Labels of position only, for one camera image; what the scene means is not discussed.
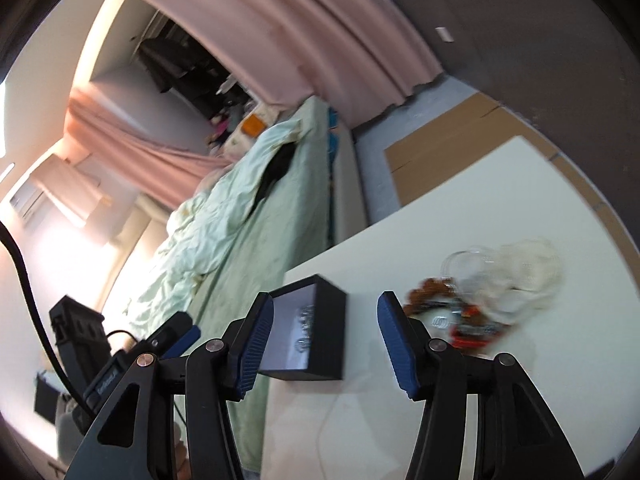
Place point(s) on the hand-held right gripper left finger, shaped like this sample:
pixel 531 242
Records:
pixel 254 347

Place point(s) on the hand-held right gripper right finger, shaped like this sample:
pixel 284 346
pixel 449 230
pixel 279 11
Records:
pixel 395 350

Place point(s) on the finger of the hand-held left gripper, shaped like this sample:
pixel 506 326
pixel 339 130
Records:
pixel 175 335

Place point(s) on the black jewelry box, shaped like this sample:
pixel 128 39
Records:
pixel 330 330

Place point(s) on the white translucent pouch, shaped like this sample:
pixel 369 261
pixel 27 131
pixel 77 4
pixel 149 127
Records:
pixel 530 270

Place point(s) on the clear bangle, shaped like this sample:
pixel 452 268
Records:
pixel 457 262

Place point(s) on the light green quilt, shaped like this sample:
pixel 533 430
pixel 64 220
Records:
pixel 215 220

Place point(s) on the bed with green sheet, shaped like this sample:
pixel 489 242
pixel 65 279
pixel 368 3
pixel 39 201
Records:
pixel 295 230

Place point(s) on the white air conditioner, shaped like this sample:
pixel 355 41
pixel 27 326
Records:
pixel 27 200

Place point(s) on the black cloth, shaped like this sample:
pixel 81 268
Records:
pixel 275 170

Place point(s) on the small pink curtain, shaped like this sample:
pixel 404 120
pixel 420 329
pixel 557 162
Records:
pixel 140 155

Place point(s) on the patterned pillow with orange patch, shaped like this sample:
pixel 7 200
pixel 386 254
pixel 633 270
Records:
pixel 240 142

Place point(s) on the flat cardboard sheet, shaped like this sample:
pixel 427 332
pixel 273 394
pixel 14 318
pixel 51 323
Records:
pixel 450 150

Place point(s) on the stuffed toys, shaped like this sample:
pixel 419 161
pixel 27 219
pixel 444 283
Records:
pixel 220 125

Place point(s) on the hanging dark clothes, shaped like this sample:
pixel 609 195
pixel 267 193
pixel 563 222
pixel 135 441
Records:
pixel 175 67

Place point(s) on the large pink curtain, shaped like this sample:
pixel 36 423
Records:
pixel 320 30

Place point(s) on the white wall switch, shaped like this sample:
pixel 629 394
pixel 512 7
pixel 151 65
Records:
pixel 444 33

